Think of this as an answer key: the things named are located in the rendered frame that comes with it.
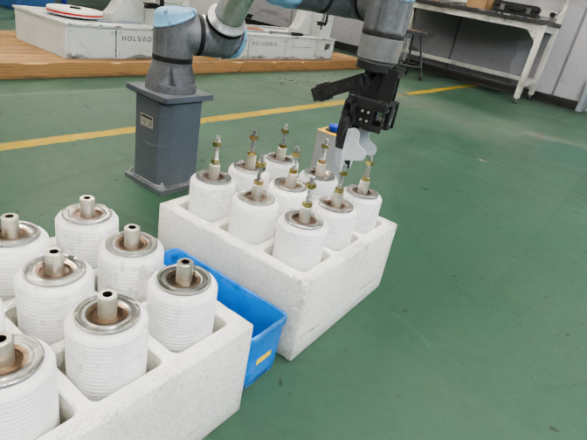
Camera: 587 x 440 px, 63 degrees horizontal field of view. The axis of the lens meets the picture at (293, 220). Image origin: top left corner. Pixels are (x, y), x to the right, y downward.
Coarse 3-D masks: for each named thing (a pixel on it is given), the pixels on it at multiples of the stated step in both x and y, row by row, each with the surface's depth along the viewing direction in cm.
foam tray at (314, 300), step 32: (160, 224) 103; (192, 224) 97; (224, 224) 99; (384, 224) 111; (224, 256) 94; (256, 256) 89; (352, 256) 96; (384, 256) 115; (256, 288) 91; (288, 288) 86; (320, 288) 89; (352, 288) 104; (288, 320) 88; (320, 320) 95; (288, 352) 90
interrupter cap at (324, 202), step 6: (324, 198) 100; (330, 198) 100; (342, 198) 101; (324, 204) 97; (330, 204) 98; (342, 204) 99; (348, 204) 99; (330, 210) 95; (336, 210) 95; (342, 210) 96; (348, 210) 96
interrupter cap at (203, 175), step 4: (200, 172) 101; (204, 172) 101; (208, 172) 102; (220, 172) 103; (224, 172) 103; (196, 176) 99; (200, 176) 99; (204, 176) 100; (208, 176) 100; (220, 176) 101; (224, 176) 101; (228, 176) 102; (200, 180) 97; (204, 180) 98; (208, 180) 98; (212, 180) 98; (216, 180) 99; (220, 180) 99; (224, 180) 99; (228, 180) 100; (216, 184) 97; (220, 184) 98
